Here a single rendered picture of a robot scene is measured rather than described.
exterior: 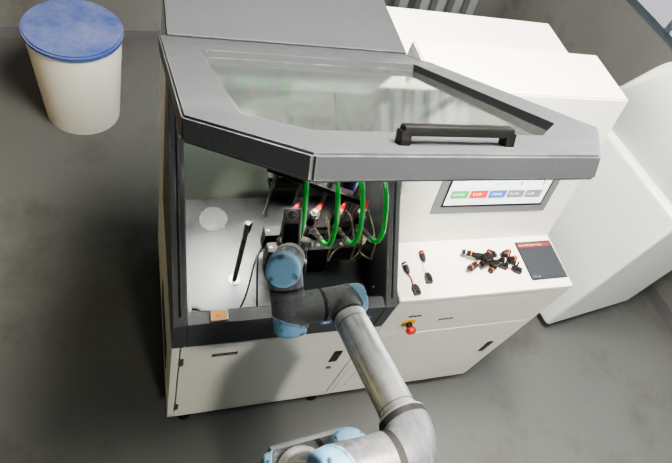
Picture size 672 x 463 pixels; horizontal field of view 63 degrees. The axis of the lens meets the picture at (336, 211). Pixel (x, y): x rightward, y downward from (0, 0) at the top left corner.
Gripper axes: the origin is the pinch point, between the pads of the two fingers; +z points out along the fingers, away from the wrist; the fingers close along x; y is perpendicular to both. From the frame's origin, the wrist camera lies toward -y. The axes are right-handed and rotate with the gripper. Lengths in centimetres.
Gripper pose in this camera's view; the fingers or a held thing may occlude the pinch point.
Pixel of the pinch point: (297, 237)
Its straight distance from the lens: 150.4
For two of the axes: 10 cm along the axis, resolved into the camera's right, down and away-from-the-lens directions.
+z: 0.2, -0.9, 10.0
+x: 10.0, 0.8, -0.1
